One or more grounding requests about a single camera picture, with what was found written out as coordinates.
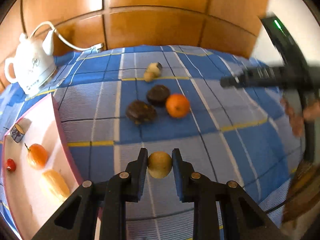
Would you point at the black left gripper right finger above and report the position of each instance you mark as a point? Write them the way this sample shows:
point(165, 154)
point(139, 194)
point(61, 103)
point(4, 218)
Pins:
point(220, 206)

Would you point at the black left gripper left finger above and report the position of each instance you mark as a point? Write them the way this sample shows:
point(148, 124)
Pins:
point(103, 202)

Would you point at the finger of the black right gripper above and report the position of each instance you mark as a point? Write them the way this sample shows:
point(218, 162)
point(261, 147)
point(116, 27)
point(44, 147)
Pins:
point(255, 77)

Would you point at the yellow fruit piece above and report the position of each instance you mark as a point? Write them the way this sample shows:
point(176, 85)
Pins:
point(56, 184)

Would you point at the orange tangerine with stem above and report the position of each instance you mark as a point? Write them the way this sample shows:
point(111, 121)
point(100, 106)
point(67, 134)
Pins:
point(37, 156)

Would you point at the small red tomato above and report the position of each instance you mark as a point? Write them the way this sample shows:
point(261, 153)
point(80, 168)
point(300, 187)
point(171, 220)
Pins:
point(10, 165)

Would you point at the dark brown passion fruit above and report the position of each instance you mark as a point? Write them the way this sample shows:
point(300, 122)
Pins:
point(158, 95)

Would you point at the small tan round fruit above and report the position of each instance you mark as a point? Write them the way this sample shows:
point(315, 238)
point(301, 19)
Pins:
point(148, 76)

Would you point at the cut pale fruit dark skin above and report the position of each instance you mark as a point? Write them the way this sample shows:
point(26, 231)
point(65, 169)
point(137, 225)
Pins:
point(17, 133)

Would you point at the person right hand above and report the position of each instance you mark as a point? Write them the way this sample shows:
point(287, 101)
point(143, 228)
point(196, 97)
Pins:
point(310, 113)

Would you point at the white pink-rimmed tray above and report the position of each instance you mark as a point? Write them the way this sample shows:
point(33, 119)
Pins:
point(30, 202)

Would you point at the blue plaid tablecloth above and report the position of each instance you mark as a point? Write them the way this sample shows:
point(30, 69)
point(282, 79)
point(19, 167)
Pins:
point(230, 134)

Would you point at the white ceramic electric kettle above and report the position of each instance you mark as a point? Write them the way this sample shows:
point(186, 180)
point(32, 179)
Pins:
point(33, 63)

